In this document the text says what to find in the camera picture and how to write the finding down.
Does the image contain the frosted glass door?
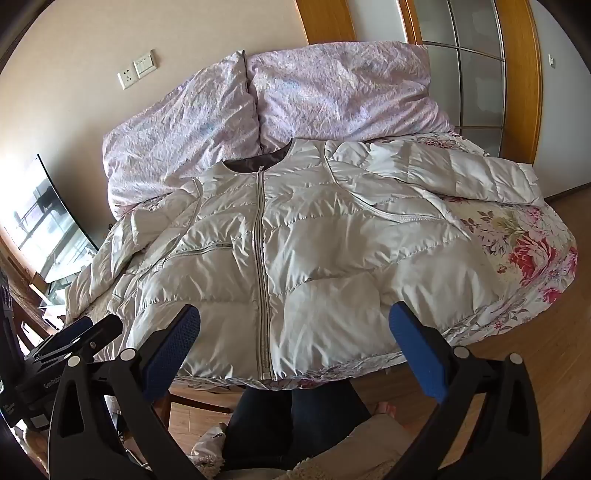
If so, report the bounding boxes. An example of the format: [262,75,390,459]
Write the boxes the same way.
[418,0,509,158]

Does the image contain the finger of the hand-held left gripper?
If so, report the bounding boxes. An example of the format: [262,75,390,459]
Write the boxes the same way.
[76,314,124,357]
[30,318,95,363]

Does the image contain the wooden door post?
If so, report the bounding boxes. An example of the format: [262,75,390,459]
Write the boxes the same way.
[295,0,356,45]

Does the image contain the person's dark trousers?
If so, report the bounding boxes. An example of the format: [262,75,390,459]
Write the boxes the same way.
[224,378,370,469]

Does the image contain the white wall light switch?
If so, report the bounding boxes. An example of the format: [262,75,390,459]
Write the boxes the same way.
[133,50,158,78]

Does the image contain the floral bed cover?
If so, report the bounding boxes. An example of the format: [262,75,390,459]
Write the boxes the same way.
[175,129,579,393]

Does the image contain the glass television stand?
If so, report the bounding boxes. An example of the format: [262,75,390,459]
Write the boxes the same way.
[28,271,72,326]

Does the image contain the pink crinkled pillow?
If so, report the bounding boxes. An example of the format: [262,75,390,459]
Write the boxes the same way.
[245,41,455,153]
[102,50,262,217]

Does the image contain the white fluffy slipper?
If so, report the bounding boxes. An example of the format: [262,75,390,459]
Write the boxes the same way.
[188,424,228,480]

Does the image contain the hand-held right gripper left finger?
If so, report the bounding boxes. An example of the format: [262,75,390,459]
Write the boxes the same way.
[46,304,222,480]

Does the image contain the wooden bed frame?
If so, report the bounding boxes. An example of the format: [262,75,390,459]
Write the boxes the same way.
[152,382,237,416]

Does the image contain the white puffer jacket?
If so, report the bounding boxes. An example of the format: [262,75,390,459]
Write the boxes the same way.
[65,137,546,383]

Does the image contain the wooden glass-panel door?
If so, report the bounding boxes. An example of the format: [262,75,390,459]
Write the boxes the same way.
[399,0,543,164]

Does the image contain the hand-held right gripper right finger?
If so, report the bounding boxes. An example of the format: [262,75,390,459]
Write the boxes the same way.
[389,301,542,480]

